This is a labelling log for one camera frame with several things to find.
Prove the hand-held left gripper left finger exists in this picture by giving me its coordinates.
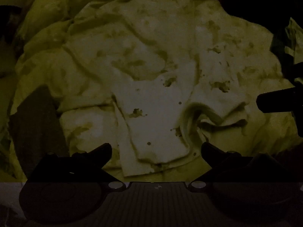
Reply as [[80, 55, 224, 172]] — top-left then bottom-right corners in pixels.
[[26, 143, 112, 183]]

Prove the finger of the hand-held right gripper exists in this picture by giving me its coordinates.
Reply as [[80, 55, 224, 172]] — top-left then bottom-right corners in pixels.
[[256, 87, 303, 114]]

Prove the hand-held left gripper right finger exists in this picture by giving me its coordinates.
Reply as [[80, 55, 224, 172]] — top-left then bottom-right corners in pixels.
[[191, 142, 303, 183]]

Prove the white printed small garment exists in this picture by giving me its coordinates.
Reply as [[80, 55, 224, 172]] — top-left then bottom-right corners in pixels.
[[57, 35, 252, 178]]

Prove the dark cloth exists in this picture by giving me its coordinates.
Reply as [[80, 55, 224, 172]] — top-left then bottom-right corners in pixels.
[[9, 85, 70, 178]]

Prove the pale printed bed blanket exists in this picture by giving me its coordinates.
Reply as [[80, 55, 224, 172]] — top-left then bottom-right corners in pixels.
[[0, 0, 303, 183]]

